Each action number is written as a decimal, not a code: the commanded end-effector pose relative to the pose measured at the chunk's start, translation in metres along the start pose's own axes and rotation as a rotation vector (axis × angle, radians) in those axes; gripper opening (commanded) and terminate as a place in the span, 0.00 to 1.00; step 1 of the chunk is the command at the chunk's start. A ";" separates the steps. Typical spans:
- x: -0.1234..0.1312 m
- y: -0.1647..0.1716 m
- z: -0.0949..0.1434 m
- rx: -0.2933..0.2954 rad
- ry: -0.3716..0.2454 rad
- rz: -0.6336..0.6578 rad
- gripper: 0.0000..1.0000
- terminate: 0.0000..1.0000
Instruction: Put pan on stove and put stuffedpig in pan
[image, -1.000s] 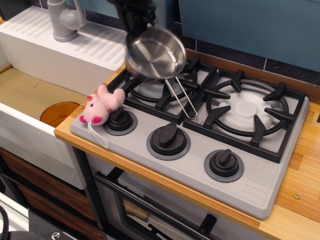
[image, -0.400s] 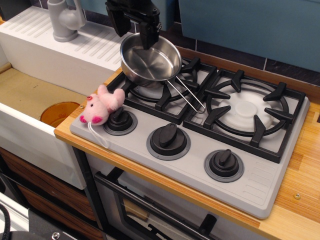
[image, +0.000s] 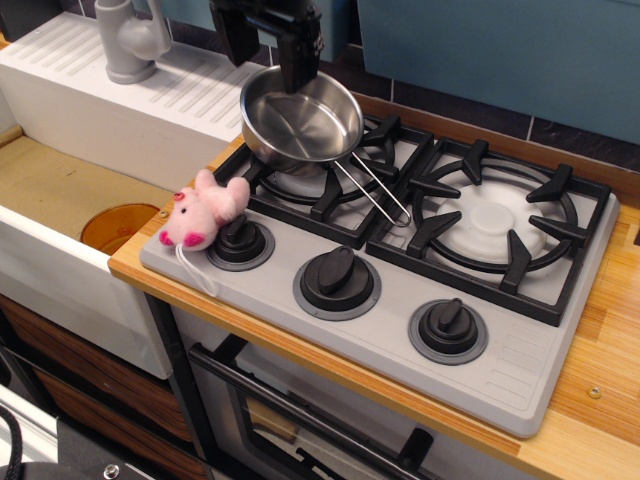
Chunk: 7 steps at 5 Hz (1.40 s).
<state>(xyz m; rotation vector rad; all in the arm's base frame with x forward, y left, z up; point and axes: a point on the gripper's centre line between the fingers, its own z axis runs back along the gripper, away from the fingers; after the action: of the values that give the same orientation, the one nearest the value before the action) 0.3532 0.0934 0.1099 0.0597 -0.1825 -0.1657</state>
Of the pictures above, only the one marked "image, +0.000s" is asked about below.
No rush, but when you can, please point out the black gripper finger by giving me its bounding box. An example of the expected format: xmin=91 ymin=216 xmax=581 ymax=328
xmin=210 ymin=7 xmax=260 ymax=66
xmin=278 ymin=31 xmax=321 ymax=94

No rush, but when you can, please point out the stainless steel pan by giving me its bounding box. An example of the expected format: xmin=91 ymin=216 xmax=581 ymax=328
xmin=239 ymin=66 xmax=412 ymax=228

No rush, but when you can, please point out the white toy sink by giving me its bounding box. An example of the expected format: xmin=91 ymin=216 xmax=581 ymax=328
xmin=1 ymin=13 xmax=258 ymax=379

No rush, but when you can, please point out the grey toy faucet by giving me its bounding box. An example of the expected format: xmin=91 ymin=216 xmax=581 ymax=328
xmin=95 ymin=0 xmax=172 ymax=85

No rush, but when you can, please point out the black braided cable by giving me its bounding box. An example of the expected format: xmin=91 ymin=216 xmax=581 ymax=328
xmin=0 ymin=407 xmax=24 ymax=476

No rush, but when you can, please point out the black right burner grate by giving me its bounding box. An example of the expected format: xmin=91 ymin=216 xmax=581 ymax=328
xmin=366 ymin=138 xmax=619 ymax=327

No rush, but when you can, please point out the oven door with handle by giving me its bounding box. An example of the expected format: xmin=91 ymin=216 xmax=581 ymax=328
xmin=188 ymin=335 xmax=437 ymax=479

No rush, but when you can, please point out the black burner grate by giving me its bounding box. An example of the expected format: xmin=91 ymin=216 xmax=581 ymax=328
xmin=214 ymin=115 xmax=435 ymax=249
xmin=366 ymin=138 xmax=619 ymax=327

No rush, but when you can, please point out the black left stove knob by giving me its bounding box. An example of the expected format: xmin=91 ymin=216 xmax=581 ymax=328
xmin=206 ymin=215 xmax=275 ymax=272

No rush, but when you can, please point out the black stove knob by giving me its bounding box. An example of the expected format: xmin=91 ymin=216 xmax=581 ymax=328
xmin=206 ymin=215 xmax=275 ymax=272
xmin=408 ymin=298 xmax=489 ymax=366
xmin=293 ymin=246 xmax=382 ymax=322

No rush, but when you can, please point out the black left burner grate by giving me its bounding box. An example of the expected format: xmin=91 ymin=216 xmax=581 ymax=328
xmin=214 ymin=115 xmax=435 ymax=249

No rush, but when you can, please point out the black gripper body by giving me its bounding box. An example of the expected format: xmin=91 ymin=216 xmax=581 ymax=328
xmin=209 ymin=0 xmax=324 ymax=50

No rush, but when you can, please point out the wooden drawer cabinet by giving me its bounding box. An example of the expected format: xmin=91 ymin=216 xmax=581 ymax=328
xmin=1 ymin=297 xmax=211 ymax=479

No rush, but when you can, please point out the black right stove knob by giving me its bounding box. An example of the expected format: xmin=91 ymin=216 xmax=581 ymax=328
xmin=408 ymin=298 xmax=489 ymax=366

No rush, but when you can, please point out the pink stuffed pig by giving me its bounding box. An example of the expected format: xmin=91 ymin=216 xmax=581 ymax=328
xmin=159 ymin=169 xmax=250 ymax=297

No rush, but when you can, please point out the orange sink drain plate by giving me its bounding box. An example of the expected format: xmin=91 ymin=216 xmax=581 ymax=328
xmin=80 ymin=203 xmax=159 ymax=255

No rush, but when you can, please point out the grey toy stove top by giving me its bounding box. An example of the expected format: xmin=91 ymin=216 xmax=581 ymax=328
xmin=138 ymin=93 xmax=621 ymax=440

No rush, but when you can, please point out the black middle stove knob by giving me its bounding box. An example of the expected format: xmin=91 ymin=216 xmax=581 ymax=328
xmin=293 ymin=246 xmax=382 ymax=322

